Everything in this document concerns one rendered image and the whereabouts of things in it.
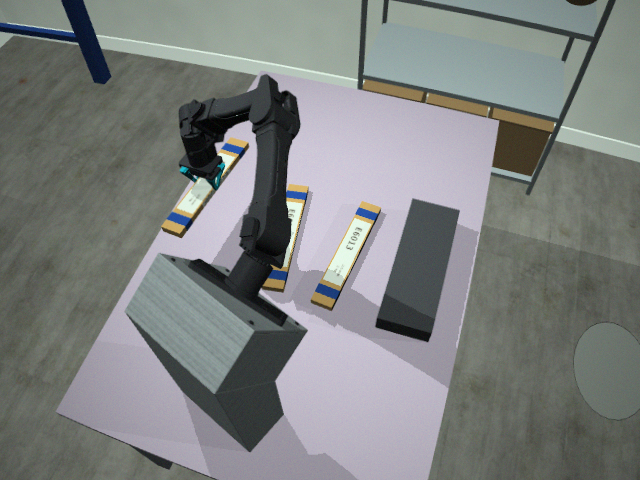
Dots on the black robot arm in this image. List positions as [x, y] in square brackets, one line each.
[266, 233]

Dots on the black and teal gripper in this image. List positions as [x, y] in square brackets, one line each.
[198, 164]

